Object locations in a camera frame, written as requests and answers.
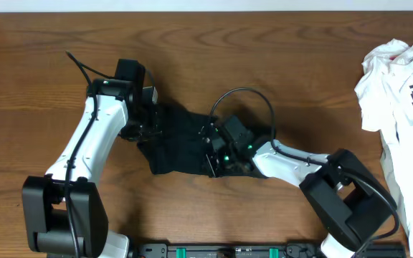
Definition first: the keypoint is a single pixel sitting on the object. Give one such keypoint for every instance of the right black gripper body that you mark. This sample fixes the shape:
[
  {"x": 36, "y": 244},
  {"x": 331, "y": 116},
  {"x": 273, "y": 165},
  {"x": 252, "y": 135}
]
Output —
[{"x": 221, "y": 160}]

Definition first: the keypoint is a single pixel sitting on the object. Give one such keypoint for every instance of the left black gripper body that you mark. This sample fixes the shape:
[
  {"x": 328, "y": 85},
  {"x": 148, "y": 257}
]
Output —
[{"x": 143, "y": 130}]

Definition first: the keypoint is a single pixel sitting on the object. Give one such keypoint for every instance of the black polo shirt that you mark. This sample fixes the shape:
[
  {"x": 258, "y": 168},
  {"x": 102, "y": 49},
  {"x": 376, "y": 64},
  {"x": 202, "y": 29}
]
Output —
[{"x": 180, "y": 148}]

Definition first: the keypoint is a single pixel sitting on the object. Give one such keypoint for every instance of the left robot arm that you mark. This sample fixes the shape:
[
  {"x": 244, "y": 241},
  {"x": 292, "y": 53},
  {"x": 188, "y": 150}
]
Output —
[{"x": 63, "y": 211}]

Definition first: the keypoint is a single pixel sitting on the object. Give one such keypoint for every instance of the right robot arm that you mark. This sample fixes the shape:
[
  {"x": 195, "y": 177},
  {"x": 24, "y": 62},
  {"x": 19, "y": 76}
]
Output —
[{"x": 351, "y": 204}]

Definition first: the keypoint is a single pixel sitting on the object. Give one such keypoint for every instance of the white t-shirt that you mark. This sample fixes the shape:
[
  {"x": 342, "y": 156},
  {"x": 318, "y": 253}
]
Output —
[{"x": 385, "y": 94}]

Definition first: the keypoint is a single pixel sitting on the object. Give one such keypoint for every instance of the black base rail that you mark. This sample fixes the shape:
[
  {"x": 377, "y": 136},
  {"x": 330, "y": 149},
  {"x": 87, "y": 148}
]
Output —
[{"x": 291, "y": 250}]

